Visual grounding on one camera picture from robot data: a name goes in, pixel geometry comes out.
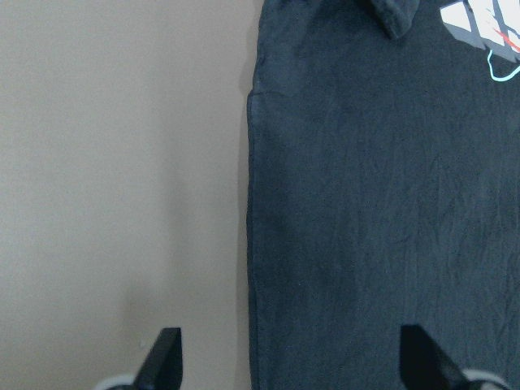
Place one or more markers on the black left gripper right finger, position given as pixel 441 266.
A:
pixel 423 364

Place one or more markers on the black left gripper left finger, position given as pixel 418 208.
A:
pixel 163 366

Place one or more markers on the black t-shirt with logo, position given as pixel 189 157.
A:
pixel 383 189

